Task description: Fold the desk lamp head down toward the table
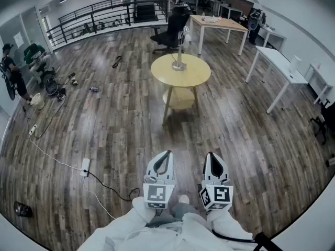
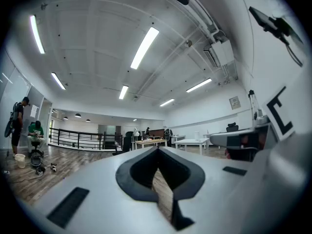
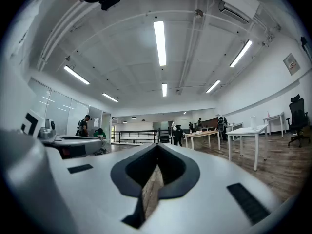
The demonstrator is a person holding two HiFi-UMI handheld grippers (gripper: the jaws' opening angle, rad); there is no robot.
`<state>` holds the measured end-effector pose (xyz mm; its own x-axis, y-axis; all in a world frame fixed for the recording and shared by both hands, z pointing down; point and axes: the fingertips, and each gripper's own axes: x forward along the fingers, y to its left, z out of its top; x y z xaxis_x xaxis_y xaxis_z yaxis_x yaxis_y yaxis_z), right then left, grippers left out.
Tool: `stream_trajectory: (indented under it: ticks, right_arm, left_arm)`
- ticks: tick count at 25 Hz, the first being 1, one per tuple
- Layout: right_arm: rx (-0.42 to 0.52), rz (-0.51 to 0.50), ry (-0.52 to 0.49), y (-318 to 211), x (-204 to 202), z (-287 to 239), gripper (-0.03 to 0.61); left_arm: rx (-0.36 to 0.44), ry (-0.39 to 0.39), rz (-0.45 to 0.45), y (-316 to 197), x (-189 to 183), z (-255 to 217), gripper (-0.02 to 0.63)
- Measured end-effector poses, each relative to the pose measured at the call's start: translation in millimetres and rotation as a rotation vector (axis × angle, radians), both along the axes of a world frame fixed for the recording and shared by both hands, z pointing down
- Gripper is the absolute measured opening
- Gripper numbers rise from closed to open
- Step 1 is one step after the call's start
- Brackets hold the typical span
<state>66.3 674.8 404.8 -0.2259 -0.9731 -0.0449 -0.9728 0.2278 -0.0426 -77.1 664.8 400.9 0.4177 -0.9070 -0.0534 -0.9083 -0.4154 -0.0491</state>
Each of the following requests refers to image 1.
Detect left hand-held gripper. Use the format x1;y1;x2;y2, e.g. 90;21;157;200
143;151;176;209

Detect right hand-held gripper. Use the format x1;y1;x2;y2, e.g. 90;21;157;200
199;152;234;211

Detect silver metal stand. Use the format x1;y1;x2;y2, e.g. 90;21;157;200
171;30;188;72

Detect person's right forearm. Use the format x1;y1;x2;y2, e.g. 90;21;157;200
206;210;253;243

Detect person's left forearm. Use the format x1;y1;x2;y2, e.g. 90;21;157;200
104;196;158;245

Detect white long table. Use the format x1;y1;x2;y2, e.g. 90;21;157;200
245;45;309;114

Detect person's grey trousers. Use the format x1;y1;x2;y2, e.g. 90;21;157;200
149;202;199;226

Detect person's white hooded top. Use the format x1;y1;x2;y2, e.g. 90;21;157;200
77;213;254;251

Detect large white power strip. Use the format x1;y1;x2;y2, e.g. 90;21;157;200
80;158;92;177

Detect black stand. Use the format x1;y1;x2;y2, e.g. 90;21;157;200
253;232;283;251

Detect round yellow two-tier table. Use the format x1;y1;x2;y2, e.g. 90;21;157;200
151;53;211;127

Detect black swivel chair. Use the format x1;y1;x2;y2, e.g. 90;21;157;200
310;98;335;145

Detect white box appliance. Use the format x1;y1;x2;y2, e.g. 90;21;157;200
287;55;303;75

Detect black round bag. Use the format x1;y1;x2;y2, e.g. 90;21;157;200
46;77;59;95

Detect black office chair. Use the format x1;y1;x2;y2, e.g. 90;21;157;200
150;6;193;55

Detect white mesh basket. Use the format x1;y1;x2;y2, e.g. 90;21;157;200
30;93;46;110

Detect black flat pouch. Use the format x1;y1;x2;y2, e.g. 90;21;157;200
14;201;34;218

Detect wooden-top table with white legs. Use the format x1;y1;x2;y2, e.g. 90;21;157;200
189;14;249;56

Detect black metal railing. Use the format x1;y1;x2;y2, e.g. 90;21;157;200
46;0;168;47

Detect brown wooden cabinet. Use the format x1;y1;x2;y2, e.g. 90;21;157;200
222;0;254;15

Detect white paper notice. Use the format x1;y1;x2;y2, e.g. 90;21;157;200
13;32;25;48

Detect black floor cable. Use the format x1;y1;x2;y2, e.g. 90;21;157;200
88;171;141;202

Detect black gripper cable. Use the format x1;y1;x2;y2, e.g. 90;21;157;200
211;229;256;243

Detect white floor cable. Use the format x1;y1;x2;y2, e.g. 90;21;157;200
29;134;116;220

